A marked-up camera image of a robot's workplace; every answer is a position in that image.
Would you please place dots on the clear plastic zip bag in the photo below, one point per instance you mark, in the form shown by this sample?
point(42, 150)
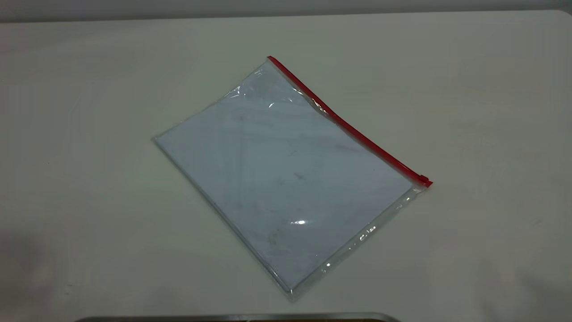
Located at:
point(384, 214)

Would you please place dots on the red zipper slider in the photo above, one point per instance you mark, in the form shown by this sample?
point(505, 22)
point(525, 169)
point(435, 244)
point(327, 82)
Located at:
point(423, 180)

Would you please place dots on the white paper sheet in bag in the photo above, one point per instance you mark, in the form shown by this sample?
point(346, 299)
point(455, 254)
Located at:
point(286, 179)

